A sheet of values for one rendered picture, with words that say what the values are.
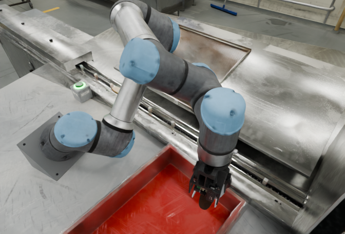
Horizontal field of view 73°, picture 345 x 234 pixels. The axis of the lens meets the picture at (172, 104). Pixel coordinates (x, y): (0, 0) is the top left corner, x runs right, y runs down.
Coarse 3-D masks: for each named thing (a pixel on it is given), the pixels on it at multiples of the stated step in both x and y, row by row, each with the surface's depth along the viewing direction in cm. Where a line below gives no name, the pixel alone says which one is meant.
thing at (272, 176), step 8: (88, 64) 137; (112, 80) 125; (152, 104) 110; (168, 112) 106; (176, 120) 104; (192, 128) 99; (248, 160) 87; (256, 168) 85; (272, 176) 82; (280, 184) 81; (288, 184) 79; (296, 192) 78
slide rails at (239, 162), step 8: (80, 64) 139; (96, 72) 133; (96, 80) 127; (104, 80) 127; (144, 104) 112; (160, 112) 108; (160, 120) 104; (168, 120) 104; (184, 128) 100; (184, 136) 97; (232, 160) 88; (240, 160) 88; (248, 168) 85; (248, 176) 83; (264, 176) 83; (272, 184) 81; (272, 192) 78; (288, 192) 78; (288, 200) 76; (296, 200) 76; (296, 208) 74
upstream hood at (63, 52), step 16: (0, 16) 178; (16, 16) 178; (16, 32) 157; (32, 32) 157; (48, 32) 156; (32, 48) 152; (48, 48) 140; (64, 48) 140; (80, 48) 140; (64, 64) 128
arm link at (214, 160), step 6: (198, 138) 48; (198, 144) 47; (198, 150) 48; (204, 150) 45; (234, 150) 46; (204, 156) 46; (210, 156) 45; (216, 156) 44; (222, 156) 44; (228, 156) 45; (204, 162) 47; (210, 162) 46; (216, 162) 46; (222, 162) 46; (228, 162) 47
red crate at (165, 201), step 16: (160, 176) 86; (176, 176) 86; (144, 192) 82; (160, 192) 82; (176, 192) 82; (192, 192) 82; (128, 208) 78; (144, 208) 78; (160, 208) 78; (176, 208) 78; (192, 208) 77; (208, 208) 77; (224, 208) 77; (112, 224) 74; (128, 224) 74; (144, 224) 74; (160, 224) 74; (176, 224) 74; (192, 224) 74; (208, 224) 74
